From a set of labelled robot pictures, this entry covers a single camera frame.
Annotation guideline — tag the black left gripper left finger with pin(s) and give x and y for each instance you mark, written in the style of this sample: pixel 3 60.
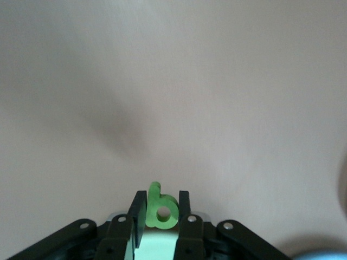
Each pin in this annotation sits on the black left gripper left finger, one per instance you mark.
pixel 116 238

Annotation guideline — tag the green foam letter b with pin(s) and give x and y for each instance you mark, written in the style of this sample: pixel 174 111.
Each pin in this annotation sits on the green foam letter b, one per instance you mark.
pixel 153 205

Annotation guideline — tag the green plate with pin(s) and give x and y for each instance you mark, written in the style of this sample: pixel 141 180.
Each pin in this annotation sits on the green plate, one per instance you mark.
pixel 160 243

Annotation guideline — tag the blue plate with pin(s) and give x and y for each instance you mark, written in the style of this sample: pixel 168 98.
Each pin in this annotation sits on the blue plate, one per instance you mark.
pixel 320 254

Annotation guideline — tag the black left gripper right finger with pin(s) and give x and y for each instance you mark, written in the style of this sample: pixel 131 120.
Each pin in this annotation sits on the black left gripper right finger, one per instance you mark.
pixel 189 238

